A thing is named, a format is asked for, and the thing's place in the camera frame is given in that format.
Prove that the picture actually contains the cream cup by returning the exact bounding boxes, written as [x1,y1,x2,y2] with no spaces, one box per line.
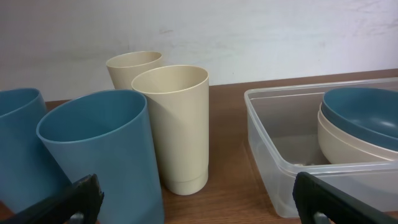
[131,65,210,195]
[106,51,162,90]

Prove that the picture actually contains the blue cup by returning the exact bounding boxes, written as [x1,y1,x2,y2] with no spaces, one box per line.
[1,88,71,213]
[36,90,165,224]

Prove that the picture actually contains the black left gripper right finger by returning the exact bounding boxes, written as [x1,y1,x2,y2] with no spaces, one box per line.
[292,172,397,224]

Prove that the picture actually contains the clear plastic storage container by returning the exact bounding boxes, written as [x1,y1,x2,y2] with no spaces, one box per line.
[244,78,397,218]

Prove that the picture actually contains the blue bowl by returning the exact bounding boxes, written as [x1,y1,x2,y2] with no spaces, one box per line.
[322,87,397,151]

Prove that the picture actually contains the blue cup right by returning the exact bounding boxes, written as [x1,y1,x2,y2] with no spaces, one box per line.
[36,90,165,224]

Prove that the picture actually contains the cream cup rear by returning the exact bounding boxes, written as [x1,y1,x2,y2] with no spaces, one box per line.
[106,51,162,90]

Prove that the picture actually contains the blue cup left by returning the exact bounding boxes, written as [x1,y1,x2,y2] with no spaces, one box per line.
[1,88,71,213]

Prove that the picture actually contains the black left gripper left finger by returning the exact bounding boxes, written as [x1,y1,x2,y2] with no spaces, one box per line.
[1,174,104,224]

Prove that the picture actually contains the cream cup front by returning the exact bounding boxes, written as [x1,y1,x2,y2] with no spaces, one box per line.
[131,65,210,195]

